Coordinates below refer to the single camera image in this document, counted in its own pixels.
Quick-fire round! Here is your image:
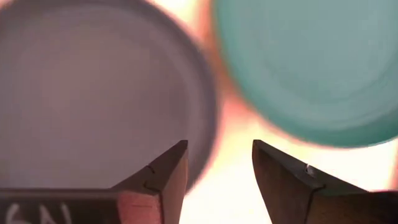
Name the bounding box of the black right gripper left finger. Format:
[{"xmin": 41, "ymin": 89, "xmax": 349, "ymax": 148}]
[{"xmin": 0, "ymin": 139, "xmax": 189, "ymax": 224}]

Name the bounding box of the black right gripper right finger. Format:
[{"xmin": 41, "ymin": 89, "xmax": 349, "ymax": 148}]
[{"xmin": 252, "ymin": 139, "xmax": 398, "ymax": 224}]

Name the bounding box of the grey plastic plate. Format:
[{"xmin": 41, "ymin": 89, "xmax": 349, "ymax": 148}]
[{"xmin": 0, "ymin": 0, "xmax": 218, "ymax": 192}]

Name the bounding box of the light green plastic plate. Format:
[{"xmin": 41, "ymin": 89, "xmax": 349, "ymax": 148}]
[{"xmin": 213, "ymin": 0, "xmax": 398, "ymax": 149}]

